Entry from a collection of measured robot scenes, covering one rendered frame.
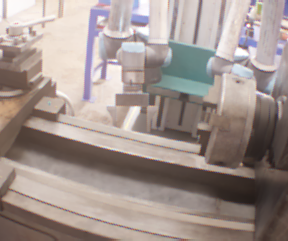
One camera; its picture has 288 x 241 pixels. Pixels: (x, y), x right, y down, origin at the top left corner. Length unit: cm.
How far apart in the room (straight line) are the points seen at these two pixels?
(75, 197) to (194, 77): 120
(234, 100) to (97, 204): 47
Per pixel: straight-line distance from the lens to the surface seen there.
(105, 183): 123
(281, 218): 86
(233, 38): 153
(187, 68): 199
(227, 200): 126
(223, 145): 85
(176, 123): 225
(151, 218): 97
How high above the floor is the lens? 156
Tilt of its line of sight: 32 degrees down
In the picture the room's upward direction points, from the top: 7 degrees clockwise
